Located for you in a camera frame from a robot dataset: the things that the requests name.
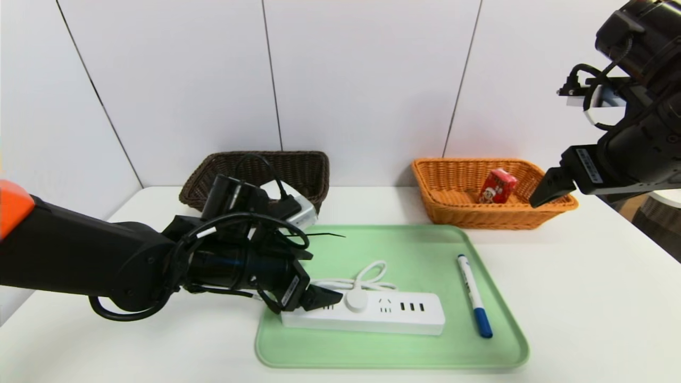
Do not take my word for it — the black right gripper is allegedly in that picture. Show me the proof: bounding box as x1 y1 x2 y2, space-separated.
529 105 681 209

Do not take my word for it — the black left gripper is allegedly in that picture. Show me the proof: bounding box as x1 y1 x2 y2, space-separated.
242 249 344 312

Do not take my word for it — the red milk drink carton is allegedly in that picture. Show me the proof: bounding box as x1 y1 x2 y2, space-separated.
479 169 519 205

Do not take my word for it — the white power strip with cord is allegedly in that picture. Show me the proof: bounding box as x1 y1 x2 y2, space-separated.
281 261 445 336

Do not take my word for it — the orange wicker basket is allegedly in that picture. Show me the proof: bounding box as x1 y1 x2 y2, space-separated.
412 158 579 230

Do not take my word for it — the dark brown wicker basket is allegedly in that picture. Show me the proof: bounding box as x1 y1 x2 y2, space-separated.
179 151 330 213

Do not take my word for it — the light green plastic tray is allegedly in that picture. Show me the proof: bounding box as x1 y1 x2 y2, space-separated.
255 224 530 369

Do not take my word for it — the white marker with blue cap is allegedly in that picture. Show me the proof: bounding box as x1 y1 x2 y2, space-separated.
456 254 494 339

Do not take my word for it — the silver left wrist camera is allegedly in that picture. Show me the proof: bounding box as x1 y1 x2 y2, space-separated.
260 180 319 230

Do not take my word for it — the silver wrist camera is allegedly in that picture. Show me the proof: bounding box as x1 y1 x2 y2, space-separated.
260 180 319 230
559 74 631 110

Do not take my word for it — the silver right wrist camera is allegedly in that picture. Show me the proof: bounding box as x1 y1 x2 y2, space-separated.
559 74 631 110

